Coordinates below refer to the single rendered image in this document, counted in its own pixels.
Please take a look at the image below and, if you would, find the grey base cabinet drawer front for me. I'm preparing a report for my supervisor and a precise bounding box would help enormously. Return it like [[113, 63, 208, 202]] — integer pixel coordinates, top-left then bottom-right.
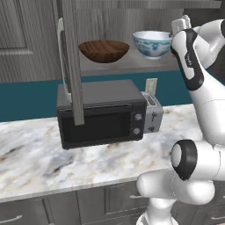
[[0, 191, 80, 225], [172, 187, 225, 225]]

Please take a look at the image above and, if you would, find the white cabinet door handle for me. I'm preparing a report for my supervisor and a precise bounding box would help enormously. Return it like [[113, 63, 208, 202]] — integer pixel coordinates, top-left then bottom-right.
[[56, 17, 73, 104]]

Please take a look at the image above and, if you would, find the grey open wall cabinet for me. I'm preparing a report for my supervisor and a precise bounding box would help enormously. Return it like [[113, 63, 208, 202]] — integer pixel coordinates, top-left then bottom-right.
[[74, 0, 225, 78]]

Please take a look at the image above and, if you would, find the grey base cabinet door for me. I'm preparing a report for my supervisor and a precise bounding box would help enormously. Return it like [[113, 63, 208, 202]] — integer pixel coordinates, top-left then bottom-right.
[[76, 180, 153, 225]]

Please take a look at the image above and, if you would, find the silver toaster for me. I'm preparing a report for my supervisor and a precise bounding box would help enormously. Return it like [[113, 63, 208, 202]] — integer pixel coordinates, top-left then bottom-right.
[[140, 91, 164, 134]]

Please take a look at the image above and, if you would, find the white wall outlet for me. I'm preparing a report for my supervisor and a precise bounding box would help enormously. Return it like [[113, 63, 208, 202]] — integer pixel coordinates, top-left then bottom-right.
[[145, 77, 158, 97]]

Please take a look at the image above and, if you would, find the grey wood cabinet door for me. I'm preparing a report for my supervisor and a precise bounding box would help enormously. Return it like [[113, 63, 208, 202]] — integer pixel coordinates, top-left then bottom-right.
[[60, 0, 85, 127], [0, 0, 63, 84]]

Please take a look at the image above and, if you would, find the silver cabinet handle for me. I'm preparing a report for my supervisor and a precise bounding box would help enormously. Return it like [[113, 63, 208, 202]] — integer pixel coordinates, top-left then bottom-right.
[[129, 193, 148, 200]]

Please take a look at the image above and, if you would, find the brown wooden bowl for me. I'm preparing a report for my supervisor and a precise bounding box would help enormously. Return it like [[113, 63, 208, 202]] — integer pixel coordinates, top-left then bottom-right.
[[77, 40, 131, 64]]

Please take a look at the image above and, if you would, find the white bowl with blue pattern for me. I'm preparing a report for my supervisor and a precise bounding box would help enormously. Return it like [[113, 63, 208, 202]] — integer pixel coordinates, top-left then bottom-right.
[[132, 30, 174, 61]]

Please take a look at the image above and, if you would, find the black toaster oven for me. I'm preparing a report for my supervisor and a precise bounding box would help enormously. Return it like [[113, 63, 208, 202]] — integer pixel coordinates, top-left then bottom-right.
[[55, 79, 148, 150]]

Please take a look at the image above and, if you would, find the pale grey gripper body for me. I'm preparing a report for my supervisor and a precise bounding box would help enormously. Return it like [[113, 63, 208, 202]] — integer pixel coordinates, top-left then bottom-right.
[[171, 14, 193, 35]]

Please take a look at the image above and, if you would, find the black toaster oven door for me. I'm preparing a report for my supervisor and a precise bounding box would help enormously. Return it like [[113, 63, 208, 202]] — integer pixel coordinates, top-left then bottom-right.
[[59, 106, 133, 149]]

